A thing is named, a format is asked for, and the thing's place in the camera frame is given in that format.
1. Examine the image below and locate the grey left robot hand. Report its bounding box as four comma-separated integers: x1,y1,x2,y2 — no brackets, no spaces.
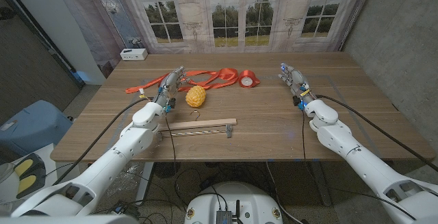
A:
153,65,188,105

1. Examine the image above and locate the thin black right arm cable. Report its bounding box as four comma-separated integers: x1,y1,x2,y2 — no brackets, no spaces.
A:
300,110,307,160

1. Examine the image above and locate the round black floor fan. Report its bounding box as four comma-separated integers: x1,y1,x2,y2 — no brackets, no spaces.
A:
153,162,181,179

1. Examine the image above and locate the grey table leg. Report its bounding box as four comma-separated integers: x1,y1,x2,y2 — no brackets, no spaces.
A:
309,160,333,207

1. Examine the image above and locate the yellow toy pineapple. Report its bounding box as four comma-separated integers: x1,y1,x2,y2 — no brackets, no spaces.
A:
185,85,207,108

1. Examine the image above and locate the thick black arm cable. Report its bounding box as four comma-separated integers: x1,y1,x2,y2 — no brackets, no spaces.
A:
51,97,151,186
315,94,438,173

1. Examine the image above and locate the black floor device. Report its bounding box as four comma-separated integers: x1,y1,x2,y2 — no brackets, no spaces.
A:
112,200,140,220

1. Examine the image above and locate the blue plastic container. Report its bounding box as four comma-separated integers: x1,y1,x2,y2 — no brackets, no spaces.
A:
0,99,73,156

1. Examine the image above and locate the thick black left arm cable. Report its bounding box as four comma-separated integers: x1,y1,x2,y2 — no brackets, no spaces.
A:
51,97,151,186

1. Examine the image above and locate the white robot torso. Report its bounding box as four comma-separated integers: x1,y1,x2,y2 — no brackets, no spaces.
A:
184,182,284,224

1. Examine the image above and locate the white table leg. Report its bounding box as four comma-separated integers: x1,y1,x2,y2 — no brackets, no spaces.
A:
135,162,155,206

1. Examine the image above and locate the wooden clip hanger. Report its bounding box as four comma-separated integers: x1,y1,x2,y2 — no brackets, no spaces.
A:
156,110,237,142

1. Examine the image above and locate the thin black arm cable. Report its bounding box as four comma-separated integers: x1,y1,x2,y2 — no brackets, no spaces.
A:
164,112,177,170
300,110,307,160

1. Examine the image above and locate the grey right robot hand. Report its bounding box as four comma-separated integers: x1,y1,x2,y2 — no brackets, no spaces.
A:
277,62,315,107

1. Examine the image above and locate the black yellow foot pedal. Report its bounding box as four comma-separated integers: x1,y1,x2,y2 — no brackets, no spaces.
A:
13,152,47,199

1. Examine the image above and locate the clear plastic bag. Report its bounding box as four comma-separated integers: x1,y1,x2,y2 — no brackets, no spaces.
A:
105,162,144,197

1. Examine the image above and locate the red satin ribbon roll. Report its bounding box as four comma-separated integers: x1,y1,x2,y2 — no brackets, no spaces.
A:
125,67,261,95

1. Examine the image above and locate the white power strip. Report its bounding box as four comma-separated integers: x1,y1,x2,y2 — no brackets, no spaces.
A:
119,48,149,62

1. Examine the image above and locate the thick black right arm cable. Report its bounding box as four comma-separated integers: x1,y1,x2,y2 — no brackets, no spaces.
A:
315,94,438,173

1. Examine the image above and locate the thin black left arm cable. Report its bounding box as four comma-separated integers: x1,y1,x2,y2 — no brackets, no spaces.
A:
164,112,177,170

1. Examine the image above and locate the black radio box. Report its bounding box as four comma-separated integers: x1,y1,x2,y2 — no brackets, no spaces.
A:
216,199,241,224

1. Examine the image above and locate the white cabinet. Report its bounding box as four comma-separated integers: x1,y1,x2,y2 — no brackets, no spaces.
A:
0,143,57,204

